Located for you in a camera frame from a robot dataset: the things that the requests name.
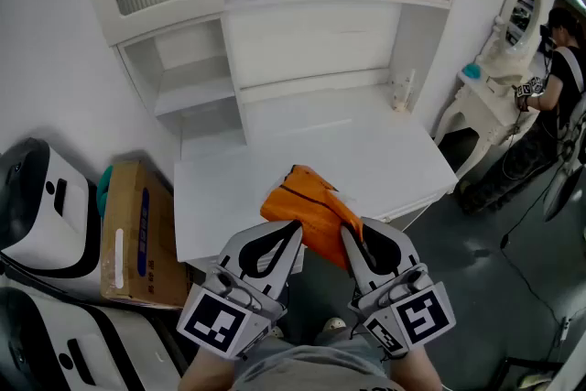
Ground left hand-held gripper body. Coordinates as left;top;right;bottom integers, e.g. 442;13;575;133
176;258;289;361

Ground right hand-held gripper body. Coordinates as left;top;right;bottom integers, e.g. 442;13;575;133
348;264;458;357

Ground orange plastic bag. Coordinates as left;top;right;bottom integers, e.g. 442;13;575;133
259;164;365;271

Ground person's left forearm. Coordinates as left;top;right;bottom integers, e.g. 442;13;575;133
178;345;242;391

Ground person's right forearm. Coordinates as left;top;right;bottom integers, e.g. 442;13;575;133
388;347;443;391

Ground brown cardboard box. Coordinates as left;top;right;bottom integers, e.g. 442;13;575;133
99;159;196;310

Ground person's grey shirt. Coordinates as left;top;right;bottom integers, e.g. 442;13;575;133
231;328;404;391

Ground teal plastic object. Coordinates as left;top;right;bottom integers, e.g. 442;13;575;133
95;164;115;216

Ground white vanity table with mirror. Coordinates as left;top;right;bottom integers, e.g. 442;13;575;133
432;0;546;179

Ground black floor cable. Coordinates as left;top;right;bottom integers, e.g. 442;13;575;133
498;178;571;329

